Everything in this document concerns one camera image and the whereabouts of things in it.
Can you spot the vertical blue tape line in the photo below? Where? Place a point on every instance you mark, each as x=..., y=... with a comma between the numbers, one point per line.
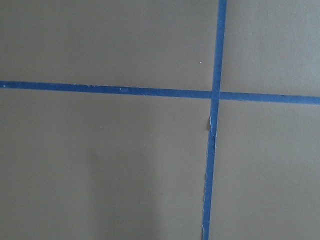
x=213, y=117

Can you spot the long horizontal blue tape line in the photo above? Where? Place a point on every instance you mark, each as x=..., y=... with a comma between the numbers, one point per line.
x=160, y=92

